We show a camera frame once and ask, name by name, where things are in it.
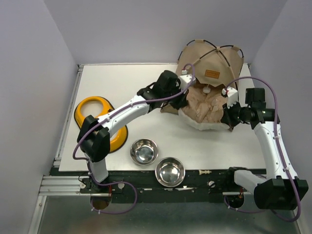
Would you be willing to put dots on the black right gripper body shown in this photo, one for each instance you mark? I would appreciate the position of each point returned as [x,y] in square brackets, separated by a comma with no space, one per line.
[237,113]

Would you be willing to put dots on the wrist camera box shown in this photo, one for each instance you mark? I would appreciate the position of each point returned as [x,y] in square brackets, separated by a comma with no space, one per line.
[186,81]
[232,96]

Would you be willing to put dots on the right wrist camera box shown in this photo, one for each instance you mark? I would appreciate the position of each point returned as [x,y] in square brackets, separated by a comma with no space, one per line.
[232,96]

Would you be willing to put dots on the aluminium extrusion rail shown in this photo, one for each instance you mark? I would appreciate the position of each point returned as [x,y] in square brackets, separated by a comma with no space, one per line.
[75,185]

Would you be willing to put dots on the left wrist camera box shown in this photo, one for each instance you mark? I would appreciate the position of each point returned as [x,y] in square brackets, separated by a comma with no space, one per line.
[186,81]

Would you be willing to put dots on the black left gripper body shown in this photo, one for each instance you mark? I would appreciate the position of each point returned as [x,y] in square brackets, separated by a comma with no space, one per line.
[176,102]

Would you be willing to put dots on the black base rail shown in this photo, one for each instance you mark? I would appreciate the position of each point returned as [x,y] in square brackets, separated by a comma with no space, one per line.
[212,186]

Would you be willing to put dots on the white fluffy pet cushion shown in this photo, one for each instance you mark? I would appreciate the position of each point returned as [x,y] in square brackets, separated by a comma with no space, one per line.
[204,111]

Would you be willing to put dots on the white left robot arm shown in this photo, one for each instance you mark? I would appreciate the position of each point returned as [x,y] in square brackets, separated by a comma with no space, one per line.
[96,132]

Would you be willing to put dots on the white pompom tent toy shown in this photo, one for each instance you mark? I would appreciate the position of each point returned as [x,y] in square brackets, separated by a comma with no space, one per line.
[206,89]

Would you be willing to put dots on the steel pet bowl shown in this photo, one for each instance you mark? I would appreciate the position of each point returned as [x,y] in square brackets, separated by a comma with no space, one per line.
[170,172]
[144,152]

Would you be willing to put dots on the black tent pole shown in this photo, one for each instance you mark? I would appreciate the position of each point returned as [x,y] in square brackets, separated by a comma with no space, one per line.
[198,50]
[215,73]

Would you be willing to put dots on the white chess piece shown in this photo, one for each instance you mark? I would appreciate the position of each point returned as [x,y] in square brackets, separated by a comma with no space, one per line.
[204,172]

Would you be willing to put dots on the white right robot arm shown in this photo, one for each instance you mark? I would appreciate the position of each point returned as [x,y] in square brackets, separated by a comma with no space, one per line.
[281,188]

